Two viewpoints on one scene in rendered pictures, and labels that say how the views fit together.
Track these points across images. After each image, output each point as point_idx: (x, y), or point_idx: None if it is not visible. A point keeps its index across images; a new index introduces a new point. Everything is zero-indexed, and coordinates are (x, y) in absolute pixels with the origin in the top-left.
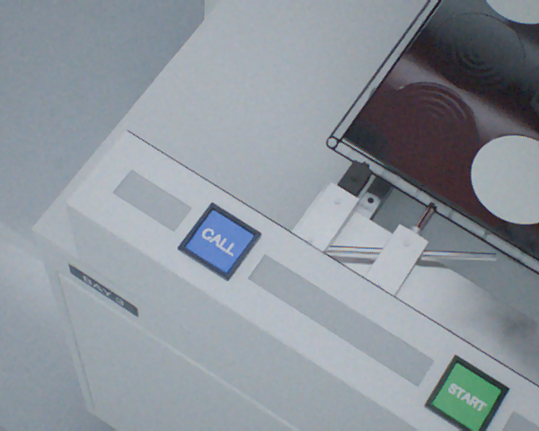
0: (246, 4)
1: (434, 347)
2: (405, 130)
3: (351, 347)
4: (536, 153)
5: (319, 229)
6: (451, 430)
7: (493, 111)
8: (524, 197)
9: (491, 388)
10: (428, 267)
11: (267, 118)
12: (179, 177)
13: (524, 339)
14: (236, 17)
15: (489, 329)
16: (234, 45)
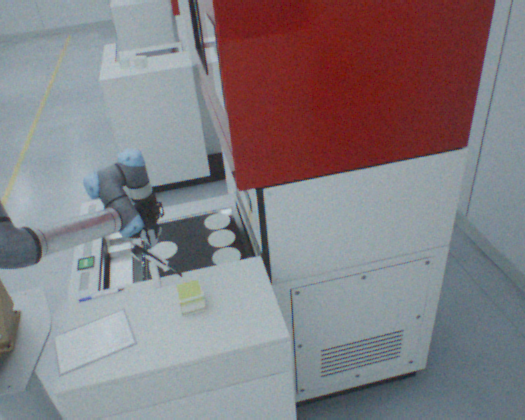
0: (176, 208)
1: (94, 253)
2: None
3: (83, 245)
4: (173, 248)
5: (116, 235)
6: (76, 266)
7: (176, 237)
8: (159, 253)
9: (91, 264)
10: (129, 256)
11: None
12: (100, 208)
13: (125, 278)
14: (171, 209)
15: (122, 272)
16: (164, 213)
